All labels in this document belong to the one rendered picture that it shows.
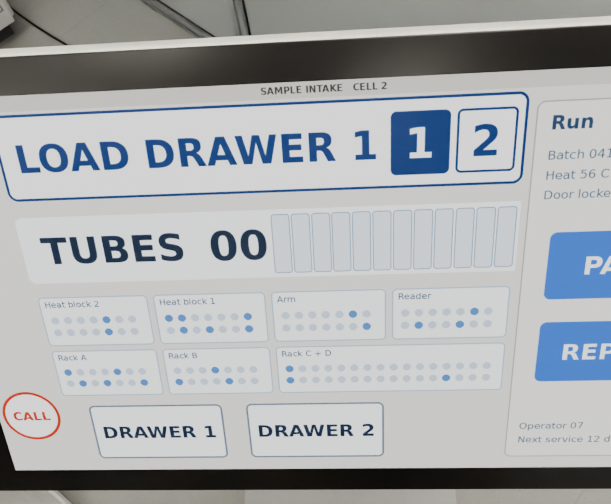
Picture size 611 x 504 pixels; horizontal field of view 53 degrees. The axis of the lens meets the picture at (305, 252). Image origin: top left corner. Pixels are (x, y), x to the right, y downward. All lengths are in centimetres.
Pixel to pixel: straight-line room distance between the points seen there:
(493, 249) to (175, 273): 19
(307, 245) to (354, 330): 7
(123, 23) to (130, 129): 190
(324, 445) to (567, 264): 20
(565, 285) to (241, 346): 20
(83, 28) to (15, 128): 192
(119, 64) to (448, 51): 18
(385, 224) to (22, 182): 21
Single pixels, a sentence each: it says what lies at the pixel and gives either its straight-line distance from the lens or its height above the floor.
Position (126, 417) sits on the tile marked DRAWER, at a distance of 46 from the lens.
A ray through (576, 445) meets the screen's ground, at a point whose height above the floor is 99.
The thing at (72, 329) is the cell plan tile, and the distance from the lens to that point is 43.
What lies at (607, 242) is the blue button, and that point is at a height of 111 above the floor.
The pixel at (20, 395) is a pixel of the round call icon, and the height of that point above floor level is 103.
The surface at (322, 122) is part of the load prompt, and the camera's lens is 34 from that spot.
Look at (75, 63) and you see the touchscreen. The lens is 37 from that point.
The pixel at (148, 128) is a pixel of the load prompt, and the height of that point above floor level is 117.
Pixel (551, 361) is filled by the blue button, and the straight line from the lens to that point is 43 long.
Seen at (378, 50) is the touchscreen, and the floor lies 119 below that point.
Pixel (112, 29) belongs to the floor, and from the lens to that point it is 225.
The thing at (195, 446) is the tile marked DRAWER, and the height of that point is 99.
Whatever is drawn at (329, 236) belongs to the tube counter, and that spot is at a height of 111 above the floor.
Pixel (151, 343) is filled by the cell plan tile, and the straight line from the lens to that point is 42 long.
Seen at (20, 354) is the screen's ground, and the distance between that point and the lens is 46.
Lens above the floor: 143
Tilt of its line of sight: 63 degrees down
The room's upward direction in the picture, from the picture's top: 9 degrees counter-clockwise
